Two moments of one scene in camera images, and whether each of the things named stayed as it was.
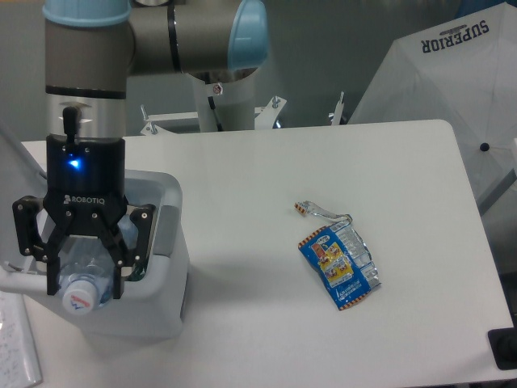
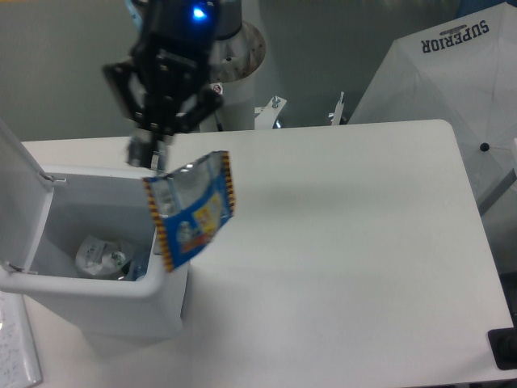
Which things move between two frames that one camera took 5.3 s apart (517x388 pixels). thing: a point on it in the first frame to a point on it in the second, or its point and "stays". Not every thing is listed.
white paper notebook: (18, 364) stays
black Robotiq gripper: (86, 186) to (174, 48)
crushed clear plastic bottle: (86, 274) to (136, 269)
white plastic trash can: (154, 291) stays
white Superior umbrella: (461, 69) stays
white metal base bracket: (263, 116) stays
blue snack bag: (341, 255) to (191, 205)
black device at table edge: (503, 344) stays
